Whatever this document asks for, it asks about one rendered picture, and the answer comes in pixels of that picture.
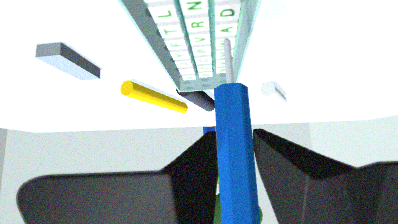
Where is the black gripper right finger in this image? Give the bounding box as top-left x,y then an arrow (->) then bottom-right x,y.
253,129 -> 398,224

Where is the blue stylus with grey tip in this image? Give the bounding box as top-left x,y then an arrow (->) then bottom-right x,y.
214,38 -> 260,224

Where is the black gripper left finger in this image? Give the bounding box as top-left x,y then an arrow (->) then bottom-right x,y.
16,131 -> 218,224

